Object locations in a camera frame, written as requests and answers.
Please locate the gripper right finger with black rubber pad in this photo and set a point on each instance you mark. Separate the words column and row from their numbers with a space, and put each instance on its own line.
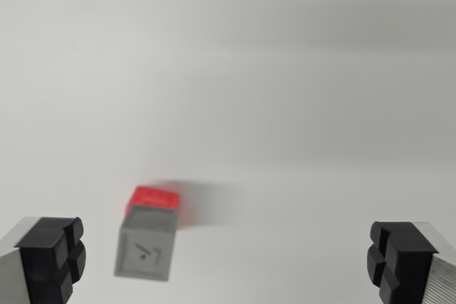
column 409, row 265

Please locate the gripper left finger with black rubber pad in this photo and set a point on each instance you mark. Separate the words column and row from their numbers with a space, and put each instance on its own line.
column 39, row 265

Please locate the grey embossed rubber cube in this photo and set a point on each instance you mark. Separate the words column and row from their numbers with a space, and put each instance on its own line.
column 146, row 247

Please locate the red rubber cube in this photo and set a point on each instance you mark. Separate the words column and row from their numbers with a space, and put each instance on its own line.
column 153, row 197

